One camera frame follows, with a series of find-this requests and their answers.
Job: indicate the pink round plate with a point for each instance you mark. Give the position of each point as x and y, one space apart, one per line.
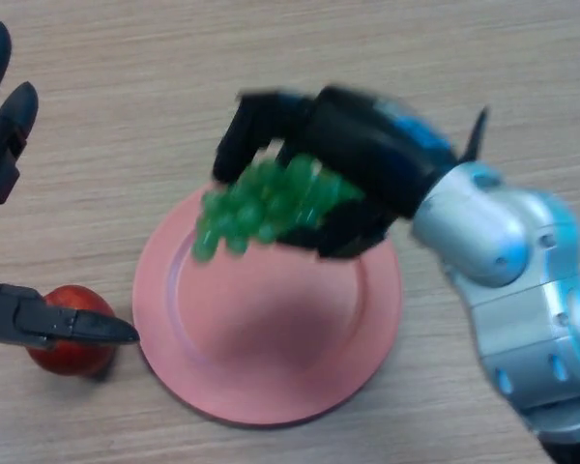
270 338

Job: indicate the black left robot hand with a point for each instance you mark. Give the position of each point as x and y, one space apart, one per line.
0 145

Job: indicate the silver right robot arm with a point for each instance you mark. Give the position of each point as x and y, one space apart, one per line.
512 290

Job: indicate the red apple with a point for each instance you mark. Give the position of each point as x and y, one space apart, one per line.
72 360

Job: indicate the green grape bunch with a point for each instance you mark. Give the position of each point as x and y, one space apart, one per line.
266 203

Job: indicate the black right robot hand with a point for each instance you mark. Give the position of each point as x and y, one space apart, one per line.
367 145

